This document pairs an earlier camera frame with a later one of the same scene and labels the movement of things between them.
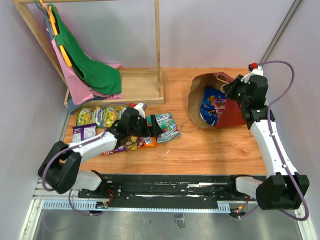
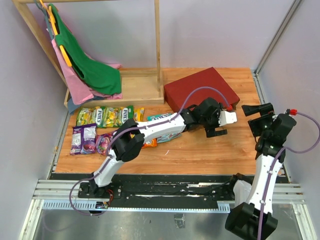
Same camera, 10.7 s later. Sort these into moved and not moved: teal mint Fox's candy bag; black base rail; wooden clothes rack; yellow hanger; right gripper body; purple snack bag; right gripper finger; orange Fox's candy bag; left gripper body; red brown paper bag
Moved: right gripper body; right gripper finger; red brown paper bag; left gripper body
Not moved: teal mint Fox's candy bag; purple snack bag; wooden clothes rack; yellow hanger; orange Fox's candy bag; black base rail
